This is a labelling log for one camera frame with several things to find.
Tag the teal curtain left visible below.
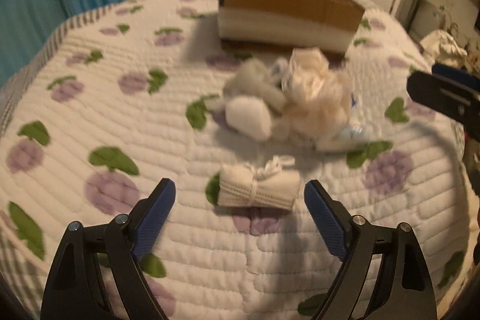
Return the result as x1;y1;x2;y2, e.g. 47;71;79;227
1;0;68;82

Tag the cream plastic bag bundle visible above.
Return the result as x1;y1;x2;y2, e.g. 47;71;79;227
281;48;352;141

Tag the white towel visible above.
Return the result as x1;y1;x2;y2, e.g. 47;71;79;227
217;155;302;210

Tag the white clothes pile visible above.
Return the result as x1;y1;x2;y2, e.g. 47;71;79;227
419;29;467;69

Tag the cardboard box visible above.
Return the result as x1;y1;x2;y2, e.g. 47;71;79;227
217;0;365;59

